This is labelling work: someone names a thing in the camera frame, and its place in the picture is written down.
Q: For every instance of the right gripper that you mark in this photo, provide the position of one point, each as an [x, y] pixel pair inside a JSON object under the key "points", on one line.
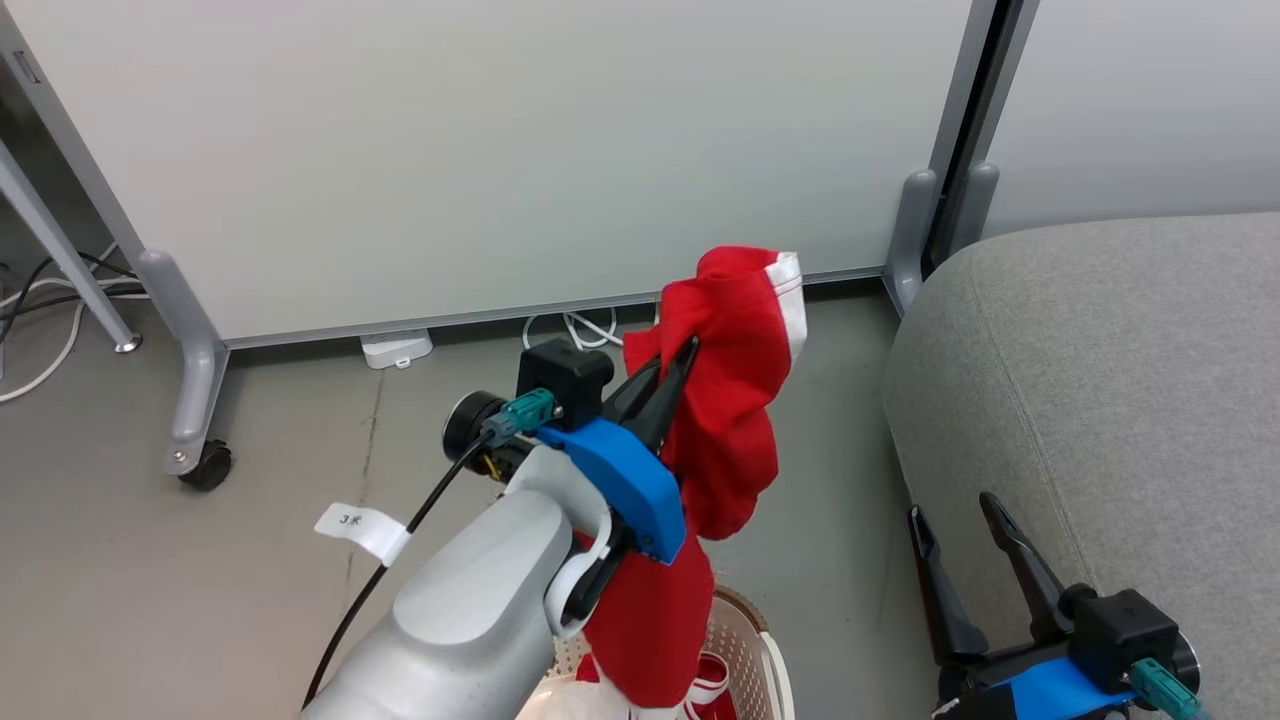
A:
{"points": [[1050, 695]]}

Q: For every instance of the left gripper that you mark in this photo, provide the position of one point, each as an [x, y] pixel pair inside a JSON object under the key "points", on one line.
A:
{"points": [[630, 480]]}

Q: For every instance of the red basketball jersey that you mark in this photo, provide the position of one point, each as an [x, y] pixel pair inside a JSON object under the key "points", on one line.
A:
{"points": [[730, 400]]}

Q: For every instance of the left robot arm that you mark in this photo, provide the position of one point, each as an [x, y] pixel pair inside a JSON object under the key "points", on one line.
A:
{"points": [[470, 600]]}

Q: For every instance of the white perforated laundry basket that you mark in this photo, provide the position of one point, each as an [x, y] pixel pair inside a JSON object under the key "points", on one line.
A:
{"points": [[745, 640]]}

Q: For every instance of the grey fabric sofa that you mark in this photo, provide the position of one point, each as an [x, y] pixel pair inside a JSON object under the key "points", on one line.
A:
{"points": [[1100, 400]]}

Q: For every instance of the small white power adapter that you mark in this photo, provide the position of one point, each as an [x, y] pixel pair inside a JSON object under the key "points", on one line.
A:
{"points": [[395, 348]]}

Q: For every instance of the wide white partition panel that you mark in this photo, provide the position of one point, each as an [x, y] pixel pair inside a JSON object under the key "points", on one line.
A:
{"points": [[500, 150]]}

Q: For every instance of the white garment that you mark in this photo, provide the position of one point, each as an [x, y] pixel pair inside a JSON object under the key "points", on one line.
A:
{"points": [[570, 705]]}

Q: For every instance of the black caster wheel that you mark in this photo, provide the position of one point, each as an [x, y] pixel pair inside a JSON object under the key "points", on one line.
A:
{"points": [[208, 467]]}

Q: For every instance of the narrow white partition panel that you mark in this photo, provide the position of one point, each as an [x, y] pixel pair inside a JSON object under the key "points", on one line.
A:
{"points": [[1150, 100]]}

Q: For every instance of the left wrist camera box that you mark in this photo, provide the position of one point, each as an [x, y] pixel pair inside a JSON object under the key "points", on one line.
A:
{"points": [[565, 375]]}

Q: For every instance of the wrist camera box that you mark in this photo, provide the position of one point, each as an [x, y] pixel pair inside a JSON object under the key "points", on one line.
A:
{"points": [[565, 375], [1125, 630]]}

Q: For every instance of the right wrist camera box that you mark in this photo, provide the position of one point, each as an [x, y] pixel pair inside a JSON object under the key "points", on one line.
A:
{"points": [[1125, 630]]}

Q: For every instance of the grey metal desk frame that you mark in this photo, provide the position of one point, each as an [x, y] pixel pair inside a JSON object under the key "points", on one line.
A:
{"points": [[60, 248]]}

